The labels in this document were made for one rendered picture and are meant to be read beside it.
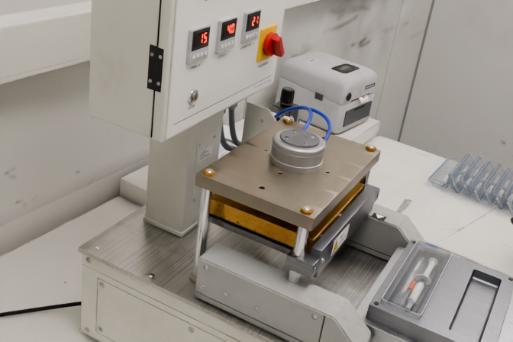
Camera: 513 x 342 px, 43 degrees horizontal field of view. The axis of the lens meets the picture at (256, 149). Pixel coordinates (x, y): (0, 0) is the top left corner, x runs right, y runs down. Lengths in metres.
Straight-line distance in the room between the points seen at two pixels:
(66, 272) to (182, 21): 0.63
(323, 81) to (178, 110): 1.03
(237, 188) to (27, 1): 0.55
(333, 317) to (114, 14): 0.48
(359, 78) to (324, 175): 0.98
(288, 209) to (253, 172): 0.10
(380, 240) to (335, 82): 0.82
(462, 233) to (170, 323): 0.86
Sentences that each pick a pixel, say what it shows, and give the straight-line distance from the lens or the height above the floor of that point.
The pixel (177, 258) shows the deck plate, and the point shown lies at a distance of 1.04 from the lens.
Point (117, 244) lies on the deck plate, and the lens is 1.06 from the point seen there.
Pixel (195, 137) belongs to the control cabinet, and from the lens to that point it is 1.01.
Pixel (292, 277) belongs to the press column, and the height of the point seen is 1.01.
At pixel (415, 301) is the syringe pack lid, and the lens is 0.93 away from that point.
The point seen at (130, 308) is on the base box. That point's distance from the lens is 1.05.
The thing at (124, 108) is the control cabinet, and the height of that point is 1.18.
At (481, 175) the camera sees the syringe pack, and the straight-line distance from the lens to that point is 1.86.
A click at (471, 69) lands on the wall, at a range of 3.36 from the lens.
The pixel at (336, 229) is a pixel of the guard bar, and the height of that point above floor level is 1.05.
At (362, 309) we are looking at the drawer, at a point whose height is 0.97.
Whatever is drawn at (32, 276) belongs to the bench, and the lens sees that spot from 1.30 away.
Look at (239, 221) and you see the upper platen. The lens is 0.94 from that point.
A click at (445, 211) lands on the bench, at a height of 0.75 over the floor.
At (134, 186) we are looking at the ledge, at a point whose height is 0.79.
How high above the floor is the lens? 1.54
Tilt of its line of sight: 25 degrees down
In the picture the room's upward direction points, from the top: 8 degrees clockwise
